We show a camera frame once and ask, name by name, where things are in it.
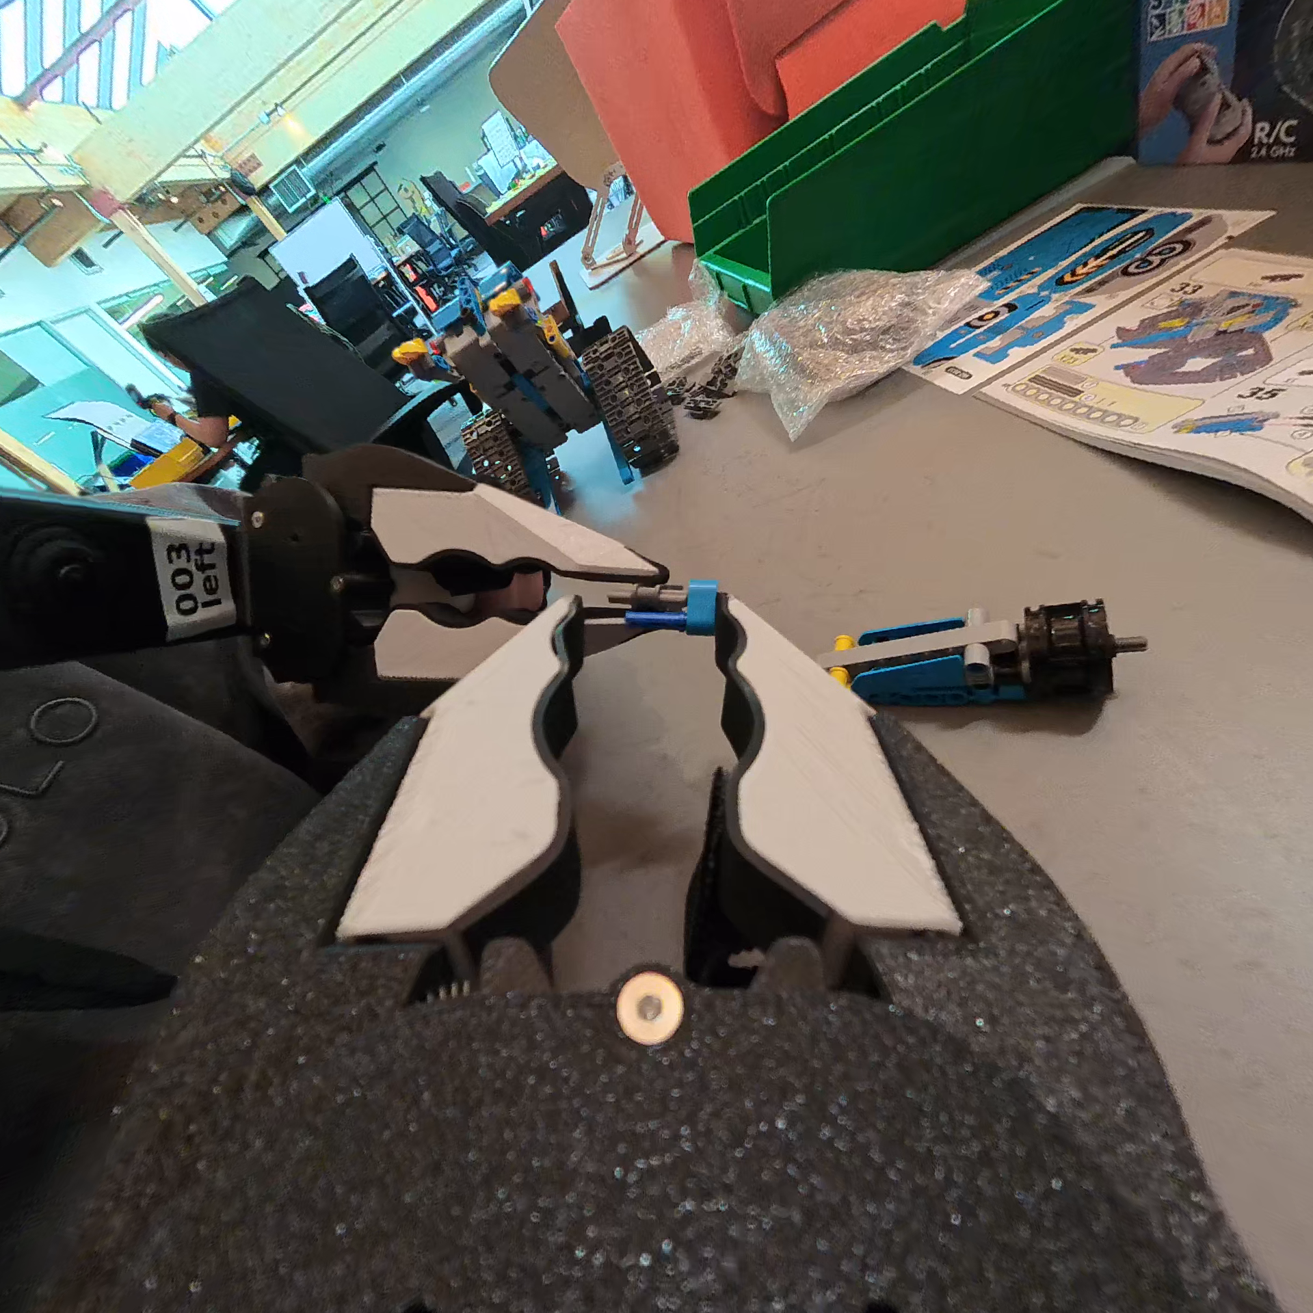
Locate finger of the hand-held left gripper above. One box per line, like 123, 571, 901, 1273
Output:
376, 604, 565, 685
368, 485, 671, 585

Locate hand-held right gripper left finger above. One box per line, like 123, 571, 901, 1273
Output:
337, 596, 588, 940

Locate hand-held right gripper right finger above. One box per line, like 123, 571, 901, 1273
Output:
713, 593, 967, 940

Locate wheel and beam assembly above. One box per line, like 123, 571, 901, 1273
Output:
821, 598, 1151, 710

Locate grey desk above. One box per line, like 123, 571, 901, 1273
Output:
452, 158, 1313, 1304

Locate distant toy brick models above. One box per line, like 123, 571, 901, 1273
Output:
393, 262, 684, 515

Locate black armrest office chair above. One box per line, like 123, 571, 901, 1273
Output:
138, 276, 459, 468

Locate clear bag with black parts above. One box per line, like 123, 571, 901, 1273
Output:
637, 262, 745, 423

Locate person's dark clothing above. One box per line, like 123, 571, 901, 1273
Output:
0, 657, 319, 1313

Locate clear plastic bag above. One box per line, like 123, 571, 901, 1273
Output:
737, 269, 987, 443

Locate tan cardboard sheet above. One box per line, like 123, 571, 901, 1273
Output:
488, 0, 618, 191

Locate instruction manual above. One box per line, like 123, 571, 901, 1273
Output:
979, 246, 1313, 526

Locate green bin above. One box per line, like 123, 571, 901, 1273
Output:
688, 0, 1143, 318

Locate paned window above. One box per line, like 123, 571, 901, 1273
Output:
0, 0, 248, 115

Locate sticker sheet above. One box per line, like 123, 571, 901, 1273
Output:
909, 204, 1279, 396

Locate robot kit box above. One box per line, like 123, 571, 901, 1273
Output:
1137, 0, 1313, 168

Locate small wooden frame stand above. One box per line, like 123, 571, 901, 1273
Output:
577, 163, 671, 280

